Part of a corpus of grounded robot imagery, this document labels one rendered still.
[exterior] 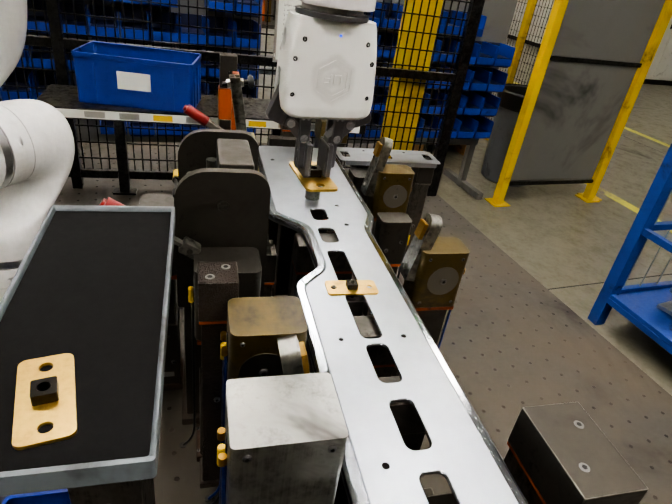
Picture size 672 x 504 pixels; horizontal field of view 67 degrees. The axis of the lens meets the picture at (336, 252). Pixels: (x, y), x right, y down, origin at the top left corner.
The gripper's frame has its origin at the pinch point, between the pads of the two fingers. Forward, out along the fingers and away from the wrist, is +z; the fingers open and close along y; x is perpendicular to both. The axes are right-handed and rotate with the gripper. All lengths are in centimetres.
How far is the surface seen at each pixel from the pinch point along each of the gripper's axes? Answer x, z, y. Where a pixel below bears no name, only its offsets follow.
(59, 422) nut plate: -25.5, 9.5, -25.1
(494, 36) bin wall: 258, 13, 209
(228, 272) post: 0.6, 15.7, -9.4
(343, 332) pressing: -2.1, 25.5, 6.7
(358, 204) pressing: 38, 25, 25
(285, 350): -15.2, 15.2, -6.0
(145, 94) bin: 93, 19, -17
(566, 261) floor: 147, 124, 225
